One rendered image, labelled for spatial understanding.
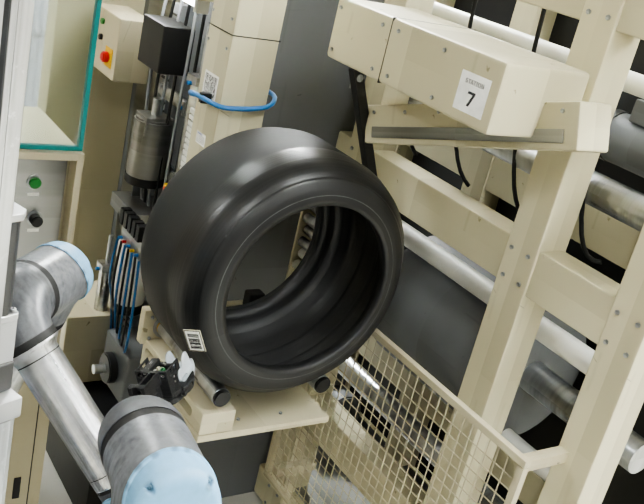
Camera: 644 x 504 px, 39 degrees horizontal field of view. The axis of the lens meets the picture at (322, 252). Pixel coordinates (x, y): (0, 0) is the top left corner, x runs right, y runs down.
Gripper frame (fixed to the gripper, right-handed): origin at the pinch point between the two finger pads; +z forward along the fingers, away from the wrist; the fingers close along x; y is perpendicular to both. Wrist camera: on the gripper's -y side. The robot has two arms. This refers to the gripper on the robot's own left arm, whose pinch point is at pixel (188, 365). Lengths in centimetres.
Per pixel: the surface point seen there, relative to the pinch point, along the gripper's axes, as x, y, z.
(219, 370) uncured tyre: -2.2, -6.3, 8.1
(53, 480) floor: 99, -83, 55
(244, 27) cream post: -4, 60, 53
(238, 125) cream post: 2, 37, 52
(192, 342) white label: 0.6, 2.8, 4.6
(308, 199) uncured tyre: -24.5, 27.9, 22.2
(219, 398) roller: 1.0, -15.4, 10.5
